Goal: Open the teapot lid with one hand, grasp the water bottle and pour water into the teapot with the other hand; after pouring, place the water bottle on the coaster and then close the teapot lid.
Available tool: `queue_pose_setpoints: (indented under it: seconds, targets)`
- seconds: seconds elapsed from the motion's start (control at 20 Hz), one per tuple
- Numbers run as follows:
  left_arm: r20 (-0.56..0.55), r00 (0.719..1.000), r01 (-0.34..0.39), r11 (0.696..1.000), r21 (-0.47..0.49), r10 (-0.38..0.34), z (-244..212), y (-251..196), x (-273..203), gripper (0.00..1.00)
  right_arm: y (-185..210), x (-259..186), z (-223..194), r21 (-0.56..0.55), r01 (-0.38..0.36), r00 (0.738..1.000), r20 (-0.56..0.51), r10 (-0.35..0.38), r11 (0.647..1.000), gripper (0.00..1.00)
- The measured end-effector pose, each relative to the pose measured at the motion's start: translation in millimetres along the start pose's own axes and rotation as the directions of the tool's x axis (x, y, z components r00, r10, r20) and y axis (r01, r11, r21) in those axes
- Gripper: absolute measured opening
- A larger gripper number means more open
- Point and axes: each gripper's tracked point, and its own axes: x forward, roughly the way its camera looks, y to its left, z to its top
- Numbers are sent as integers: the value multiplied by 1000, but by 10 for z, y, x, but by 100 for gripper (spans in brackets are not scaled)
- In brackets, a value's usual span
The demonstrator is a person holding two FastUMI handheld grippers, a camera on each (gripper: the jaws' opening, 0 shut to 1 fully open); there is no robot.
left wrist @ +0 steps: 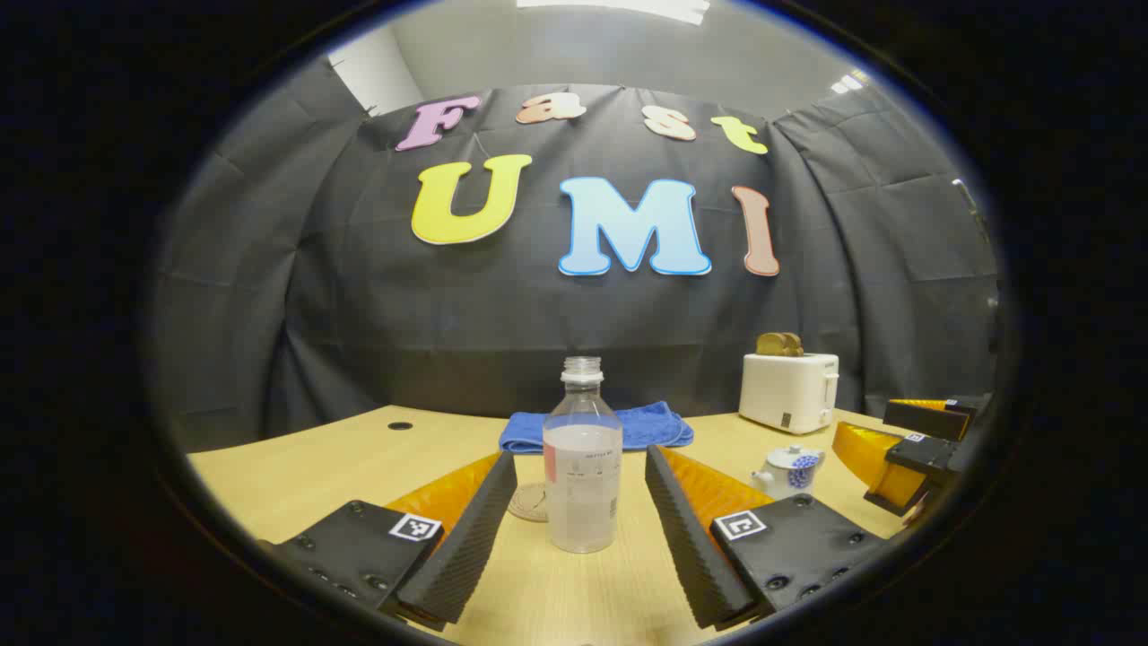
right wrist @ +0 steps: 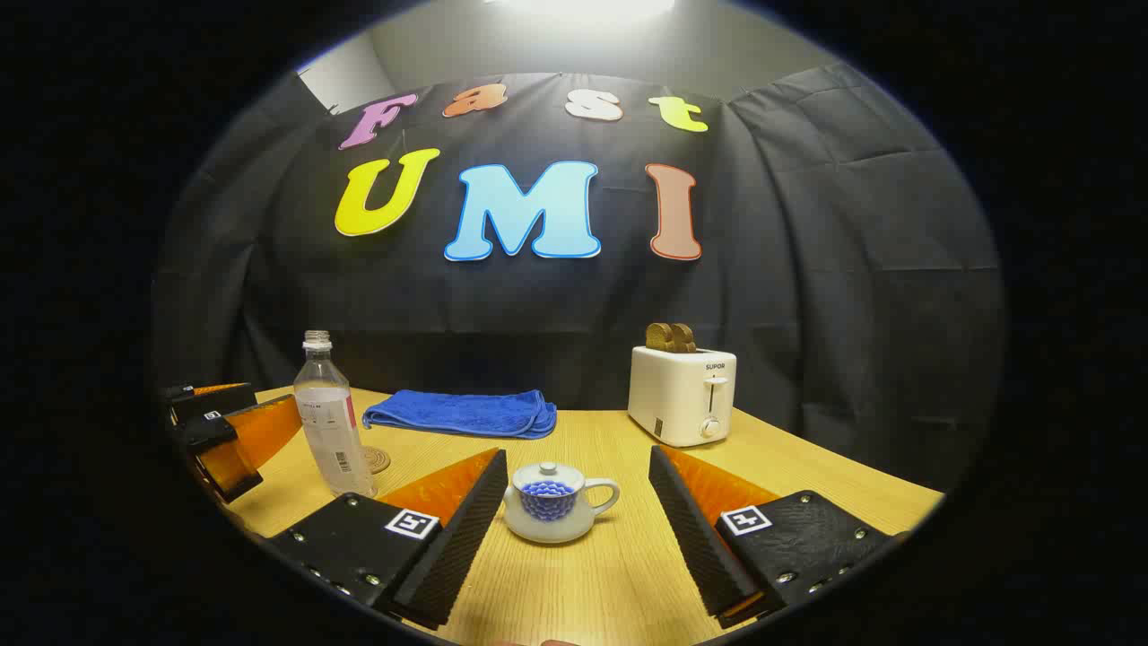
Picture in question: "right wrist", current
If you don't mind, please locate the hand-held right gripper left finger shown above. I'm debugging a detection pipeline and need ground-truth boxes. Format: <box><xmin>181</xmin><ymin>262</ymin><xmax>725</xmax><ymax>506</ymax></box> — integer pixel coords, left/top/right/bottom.
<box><xmin>260</xmin><ymin>447</ymin><xmax>509</xmax><ymax>631</ymax></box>

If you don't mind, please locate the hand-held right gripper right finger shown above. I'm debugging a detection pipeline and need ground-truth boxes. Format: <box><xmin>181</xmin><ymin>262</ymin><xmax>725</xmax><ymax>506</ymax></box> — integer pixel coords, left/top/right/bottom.
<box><xmin>648</xmin><ymin>444</ymin><xmax>911</xmax><ymax>629</ymax></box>

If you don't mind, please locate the clear plastic water bottle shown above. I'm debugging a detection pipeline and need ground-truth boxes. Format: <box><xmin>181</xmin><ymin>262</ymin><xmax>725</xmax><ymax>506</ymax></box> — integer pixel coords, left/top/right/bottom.
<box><xmin>294</xmin><ymin>330</ymin><xmax>378</xmax><ymax>499</ymax></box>

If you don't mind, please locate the white blue teacup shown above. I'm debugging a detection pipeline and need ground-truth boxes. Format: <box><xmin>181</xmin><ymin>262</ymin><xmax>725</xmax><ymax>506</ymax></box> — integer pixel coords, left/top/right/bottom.
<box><xmin>502</xmin><ymin>476</ymin><xmax>622</xmax><ymax>545</ymax></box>

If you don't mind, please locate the white teacup lid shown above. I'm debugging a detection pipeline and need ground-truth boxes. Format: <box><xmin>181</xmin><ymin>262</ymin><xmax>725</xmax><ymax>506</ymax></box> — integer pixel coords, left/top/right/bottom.
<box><xmin>511</xmin><ymin>461</ymin><xmax>586</xmax><ymax>491</ymax></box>

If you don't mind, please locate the blue folded towel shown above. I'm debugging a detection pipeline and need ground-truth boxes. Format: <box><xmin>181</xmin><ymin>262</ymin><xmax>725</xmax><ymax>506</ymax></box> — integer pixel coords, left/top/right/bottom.
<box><xmin>361</xmin><ymin>388</ymin><xmax>558</xmax><ymax>441</ymax></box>

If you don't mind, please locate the white toaster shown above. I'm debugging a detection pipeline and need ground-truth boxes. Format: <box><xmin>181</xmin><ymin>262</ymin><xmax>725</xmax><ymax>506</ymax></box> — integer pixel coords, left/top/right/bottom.
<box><xmin>627</xmin><ymin>345</ymin><xmax>738</xmax><ymax>448</ymax></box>

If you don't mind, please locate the ceiling light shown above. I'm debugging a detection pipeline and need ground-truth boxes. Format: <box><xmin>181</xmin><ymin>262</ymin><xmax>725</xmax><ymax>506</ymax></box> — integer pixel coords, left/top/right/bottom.
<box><xmin>484</xmin><ymin>0</ymin><xmax>675</xmax><ymax>21</ymax></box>

